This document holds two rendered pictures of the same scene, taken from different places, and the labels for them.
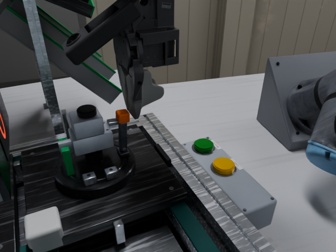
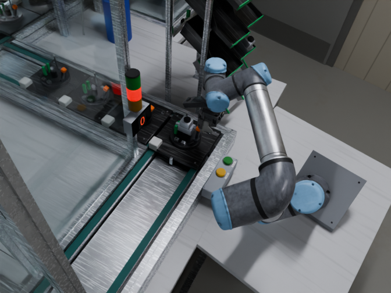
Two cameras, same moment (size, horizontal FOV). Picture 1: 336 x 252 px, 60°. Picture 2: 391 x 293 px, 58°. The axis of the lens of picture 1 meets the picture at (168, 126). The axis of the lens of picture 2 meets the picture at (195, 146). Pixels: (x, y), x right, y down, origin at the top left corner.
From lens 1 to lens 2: 1.10 m
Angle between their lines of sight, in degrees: 40
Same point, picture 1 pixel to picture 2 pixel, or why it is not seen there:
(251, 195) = (213, 186)
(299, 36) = not seen: outside the picture
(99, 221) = (167, 153)
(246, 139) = not seen: hidden behind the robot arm
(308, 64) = (333, 171)
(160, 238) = (181, 173)
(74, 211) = (166, 145)
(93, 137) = (184, 128)
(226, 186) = (211, 178)
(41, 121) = not seen: hidden behind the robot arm
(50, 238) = (153, 146)
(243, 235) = (194, 191)
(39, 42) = (201, 79)
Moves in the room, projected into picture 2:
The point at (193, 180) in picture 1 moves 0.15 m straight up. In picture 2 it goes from (206, 167) to (209, 145)
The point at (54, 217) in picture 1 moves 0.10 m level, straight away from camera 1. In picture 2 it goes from (158, 142) to (169, 127)
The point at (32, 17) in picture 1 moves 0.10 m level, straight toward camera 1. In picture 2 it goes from (201, 70) to (189, 83)
